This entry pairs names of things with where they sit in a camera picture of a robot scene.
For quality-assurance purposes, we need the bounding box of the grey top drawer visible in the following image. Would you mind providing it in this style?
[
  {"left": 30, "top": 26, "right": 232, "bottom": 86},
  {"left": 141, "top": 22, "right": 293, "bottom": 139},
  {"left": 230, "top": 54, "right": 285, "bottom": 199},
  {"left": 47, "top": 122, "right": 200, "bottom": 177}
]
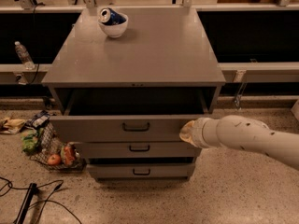
[{"left": 51, "top": 88, "right": 206, "bottom": 143}]

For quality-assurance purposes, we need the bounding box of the grey drawer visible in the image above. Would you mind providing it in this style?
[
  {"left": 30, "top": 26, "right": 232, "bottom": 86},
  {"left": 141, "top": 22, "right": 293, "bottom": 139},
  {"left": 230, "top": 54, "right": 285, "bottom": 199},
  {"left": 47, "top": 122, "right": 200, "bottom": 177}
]
[
  {"left": 86, "top": 163, "right": 195, "bottom": 179},
  {"left": 51, "top": 88, "right": 206, "bottom": 143},
  {"left": 75, "top": 142, "right": 201, "bottom": 159}
]

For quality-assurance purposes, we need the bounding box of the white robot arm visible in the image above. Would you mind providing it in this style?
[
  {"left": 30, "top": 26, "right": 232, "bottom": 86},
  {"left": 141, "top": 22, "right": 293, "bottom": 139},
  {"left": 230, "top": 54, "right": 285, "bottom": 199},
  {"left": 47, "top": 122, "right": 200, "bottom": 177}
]
[{"left": 179, "top": 115, "right": 299, "bottom": 170}]

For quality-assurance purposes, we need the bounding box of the grey metal drawer cabinet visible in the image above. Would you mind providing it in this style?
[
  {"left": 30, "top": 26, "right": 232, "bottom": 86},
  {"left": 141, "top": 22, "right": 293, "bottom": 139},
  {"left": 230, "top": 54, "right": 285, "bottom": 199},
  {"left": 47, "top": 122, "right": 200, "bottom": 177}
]
[{"left": 41, "top": 6, "right": 227, "bottom": 182}]

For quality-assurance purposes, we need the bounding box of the grey bottom drawer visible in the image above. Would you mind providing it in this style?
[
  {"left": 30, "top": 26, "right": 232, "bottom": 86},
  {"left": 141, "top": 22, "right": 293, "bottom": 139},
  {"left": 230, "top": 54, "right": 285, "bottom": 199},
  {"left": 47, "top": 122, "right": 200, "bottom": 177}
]
[{"left": 86, "top": 163, "right": 195, "bottom": 179}]

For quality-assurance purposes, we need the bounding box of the grey middle drawer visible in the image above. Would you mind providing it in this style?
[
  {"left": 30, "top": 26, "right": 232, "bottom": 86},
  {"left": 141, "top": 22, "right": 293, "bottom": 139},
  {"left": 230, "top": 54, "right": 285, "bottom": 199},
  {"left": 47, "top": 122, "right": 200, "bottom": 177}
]
[{"left": 75, "top": 142, "right": 201, "bottom": 159}]

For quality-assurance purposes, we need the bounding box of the orange green snack bag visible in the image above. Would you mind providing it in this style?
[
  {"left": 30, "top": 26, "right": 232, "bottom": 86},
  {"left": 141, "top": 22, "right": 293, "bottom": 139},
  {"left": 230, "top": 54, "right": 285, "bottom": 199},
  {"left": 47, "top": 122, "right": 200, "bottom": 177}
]
[{"left": 61, "top": 144, "right": 79, "bottom": 167}]

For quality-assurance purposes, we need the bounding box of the white ceramic bowl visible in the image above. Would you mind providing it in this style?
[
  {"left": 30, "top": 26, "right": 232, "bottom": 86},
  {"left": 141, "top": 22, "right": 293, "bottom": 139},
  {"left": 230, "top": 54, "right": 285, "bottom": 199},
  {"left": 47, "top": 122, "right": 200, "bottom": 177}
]
[{"left": 98, "top": 14, "right": 129, "bottom": 38}]

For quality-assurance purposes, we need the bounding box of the red apple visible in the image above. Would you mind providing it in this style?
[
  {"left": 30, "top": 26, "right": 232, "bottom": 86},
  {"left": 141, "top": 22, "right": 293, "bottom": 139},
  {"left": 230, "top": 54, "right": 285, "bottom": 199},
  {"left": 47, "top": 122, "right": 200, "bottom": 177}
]
[{"left": 48, "top": 154, "right": 62, "bottom": 166}]

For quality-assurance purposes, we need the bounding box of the crushed blue soda can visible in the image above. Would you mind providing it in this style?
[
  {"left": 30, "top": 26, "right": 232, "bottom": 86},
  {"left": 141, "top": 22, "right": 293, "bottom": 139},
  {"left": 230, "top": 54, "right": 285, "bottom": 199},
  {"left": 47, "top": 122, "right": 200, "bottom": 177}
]
[{"left": 99, "top": 7, "right": 126, "bottom": 25}]

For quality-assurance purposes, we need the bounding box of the blue white snack bag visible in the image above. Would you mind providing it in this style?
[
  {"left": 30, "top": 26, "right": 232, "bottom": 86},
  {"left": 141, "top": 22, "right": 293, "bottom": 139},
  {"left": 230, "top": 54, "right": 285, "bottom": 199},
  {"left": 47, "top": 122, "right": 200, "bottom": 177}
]
[{"left": 25, "top": 110, "right": 50, "bottom": 129}]

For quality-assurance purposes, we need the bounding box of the black bar on floor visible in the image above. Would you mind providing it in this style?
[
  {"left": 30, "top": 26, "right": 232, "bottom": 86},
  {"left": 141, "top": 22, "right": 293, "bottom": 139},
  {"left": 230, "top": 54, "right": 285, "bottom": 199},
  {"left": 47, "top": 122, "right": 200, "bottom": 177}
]
[{"left": 13, "top": 183, "right": 38, "bottom": 224}]

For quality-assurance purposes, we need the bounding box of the yellow snack bag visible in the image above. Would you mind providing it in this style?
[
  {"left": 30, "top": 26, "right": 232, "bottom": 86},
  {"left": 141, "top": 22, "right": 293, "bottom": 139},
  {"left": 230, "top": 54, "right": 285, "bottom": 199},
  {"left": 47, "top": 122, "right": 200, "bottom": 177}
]
[{"left": 0, "top": 118, "right": 25, "bottom": 134}]

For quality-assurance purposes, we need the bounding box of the clear plastic water bottle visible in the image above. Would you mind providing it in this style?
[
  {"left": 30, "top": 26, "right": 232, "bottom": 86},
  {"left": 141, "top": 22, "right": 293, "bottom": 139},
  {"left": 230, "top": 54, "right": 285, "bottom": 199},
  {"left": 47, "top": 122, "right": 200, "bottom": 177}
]
[{"left": 15, "top": 41, "right": 36, "bottom": 70}]

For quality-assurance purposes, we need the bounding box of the black top drawer handle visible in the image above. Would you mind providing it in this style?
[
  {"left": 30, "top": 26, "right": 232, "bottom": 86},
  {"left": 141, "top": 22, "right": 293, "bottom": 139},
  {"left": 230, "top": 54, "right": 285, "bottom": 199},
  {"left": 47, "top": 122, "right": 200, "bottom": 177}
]
[{"left": 121, "top": 122, "right": 150, "bottom": 132}]

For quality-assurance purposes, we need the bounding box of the black floor cable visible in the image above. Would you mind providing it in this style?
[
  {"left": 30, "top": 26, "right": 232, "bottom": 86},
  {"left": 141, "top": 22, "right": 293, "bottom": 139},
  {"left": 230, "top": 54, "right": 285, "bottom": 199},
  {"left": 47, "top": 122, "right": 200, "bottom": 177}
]
[{"left": 0, "top": 175, "right": 82, "bottom": 224}]

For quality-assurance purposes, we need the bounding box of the wire mesh basket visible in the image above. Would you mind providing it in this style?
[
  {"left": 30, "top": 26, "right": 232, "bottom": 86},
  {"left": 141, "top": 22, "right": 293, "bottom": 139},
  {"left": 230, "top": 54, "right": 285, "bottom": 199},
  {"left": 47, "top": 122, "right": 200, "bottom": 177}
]
[{"left": 30, "top": 123, "right": 85, "bottom": 172}]

